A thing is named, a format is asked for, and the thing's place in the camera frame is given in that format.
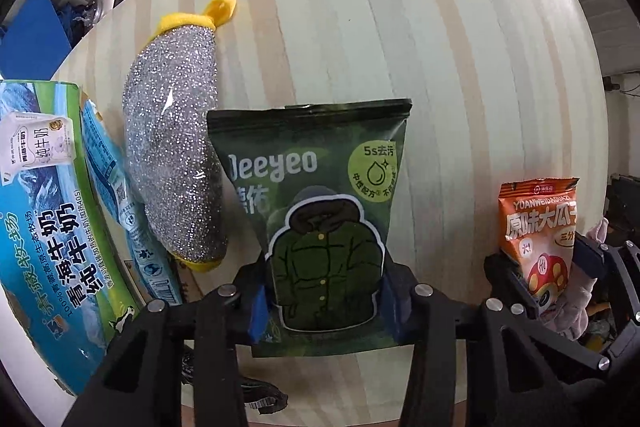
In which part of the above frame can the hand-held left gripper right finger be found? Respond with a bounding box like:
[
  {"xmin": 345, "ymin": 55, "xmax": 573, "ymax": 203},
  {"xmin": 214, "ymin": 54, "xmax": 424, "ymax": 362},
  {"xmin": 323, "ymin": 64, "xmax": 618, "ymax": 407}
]
[{"xmin": 381, "ymin": 263, "xmax": 588, "ymax": 427}]

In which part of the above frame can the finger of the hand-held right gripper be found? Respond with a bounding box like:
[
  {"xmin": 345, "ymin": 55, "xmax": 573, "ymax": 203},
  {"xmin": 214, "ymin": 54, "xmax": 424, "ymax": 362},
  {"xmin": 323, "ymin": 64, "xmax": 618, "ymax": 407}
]
[
  {"xmin": 483, "ymin": 251, "xmax": 613, "ymax": 372},
  {"xmin": 571, "ymin": 233, "xmax": 640, "ymax": 360}
]

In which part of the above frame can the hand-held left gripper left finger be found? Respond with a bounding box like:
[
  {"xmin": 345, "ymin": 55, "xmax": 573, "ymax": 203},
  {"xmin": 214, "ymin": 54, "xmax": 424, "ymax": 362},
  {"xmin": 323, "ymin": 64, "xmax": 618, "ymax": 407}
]
[{"xmin": 65, "ymin": 257, "xmax": 273, "ymax": 427}]

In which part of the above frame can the orange snack packet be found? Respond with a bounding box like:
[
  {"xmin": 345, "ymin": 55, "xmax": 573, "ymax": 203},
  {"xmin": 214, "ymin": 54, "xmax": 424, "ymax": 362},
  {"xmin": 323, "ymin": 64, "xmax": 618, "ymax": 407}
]
[{"xmin": 497, "ymin": 177, "xmax": 581, "ymax": 320}]

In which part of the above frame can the dark green jacket-print pouch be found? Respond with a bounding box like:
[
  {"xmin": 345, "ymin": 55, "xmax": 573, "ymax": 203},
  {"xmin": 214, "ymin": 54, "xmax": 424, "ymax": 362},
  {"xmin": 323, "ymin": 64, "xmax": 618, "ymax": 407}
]
[{"xmin": 206, "ymin": 98, "xmax": 415, "ymax": 359}]

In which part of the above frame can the pinkish grey cloth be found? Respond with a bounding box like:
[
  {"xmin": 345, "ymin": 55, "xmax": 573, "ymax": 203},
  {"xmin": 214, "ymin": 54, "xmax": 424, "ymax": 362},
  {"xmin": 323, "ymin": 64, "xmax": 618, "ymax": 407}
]
[{"xmin": 542, "ymin": 217, "xmax": 611, "ymax": 341}]

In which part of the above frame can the black white printed bag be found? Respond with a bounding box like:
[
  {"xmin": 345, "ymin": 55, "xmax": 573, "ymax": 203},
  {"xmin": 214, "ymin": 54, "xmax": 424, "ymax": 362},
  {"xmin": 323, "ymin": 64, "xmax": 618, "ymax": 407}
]
[{"xmin": 181, "ymin": 346, "xmax": 289, "ymax": 409}]

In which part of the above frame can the brown cardboard piece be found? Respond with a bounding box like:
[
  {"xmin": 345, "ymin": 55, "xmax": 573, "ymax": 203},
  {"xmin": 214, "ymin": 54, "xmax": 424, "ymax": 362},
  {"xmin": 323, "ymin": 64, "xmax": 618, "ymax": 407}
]
[{"xmin": 172, "ymin": 255, "xmax": 206, "ymax": 304}]

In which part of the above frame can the silver glitter scrubber yellow trim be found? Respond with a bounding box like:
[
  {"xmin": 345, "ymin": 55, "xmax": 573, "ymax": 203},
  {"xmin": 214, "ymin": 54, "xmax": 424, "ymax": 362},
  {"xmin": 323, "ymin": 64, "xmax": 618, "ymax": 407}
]
[{"xmin": 122, "ymin": 0, "xmax": 239, "ymax": 275}]

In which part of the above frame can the blue green milk carton box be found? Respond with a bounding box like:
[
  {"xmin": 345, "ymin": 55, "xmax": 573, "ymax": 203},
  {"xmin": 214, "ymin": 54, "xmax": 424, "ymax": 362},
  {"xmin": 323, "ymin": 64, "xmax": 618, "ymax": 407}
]
[{"xmin": 0, "ymin": 79, "xmax": 183, "ymax": 396}]

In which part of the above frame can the black cable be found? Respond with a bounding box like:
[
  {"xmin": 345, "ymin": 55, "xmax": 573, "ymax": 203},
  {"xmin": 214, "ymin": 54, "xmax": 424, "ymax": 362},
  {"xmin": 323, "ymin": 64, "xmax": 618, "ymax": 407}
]
[{"xmin": 602, "ymin": 77, "xmax": 640, "ymax": 98}]

